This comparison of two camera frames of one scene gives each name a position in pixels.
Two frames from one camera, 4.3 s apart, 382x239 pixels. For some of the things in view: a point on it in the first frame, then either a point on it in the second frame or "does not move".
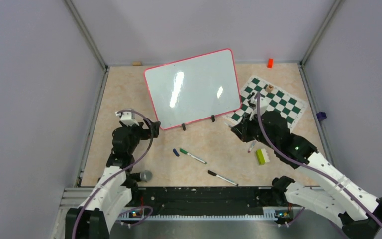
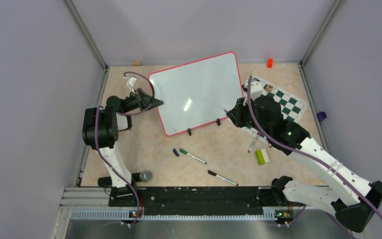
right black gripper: [242, 129] to [238, 113]
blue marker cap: [176, 152] does not move
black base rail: [207, 200] does not move
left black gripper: [145, 132] to [143, 99]
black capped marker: [213, 174] does not move
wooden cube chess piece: [269, 87] does not move
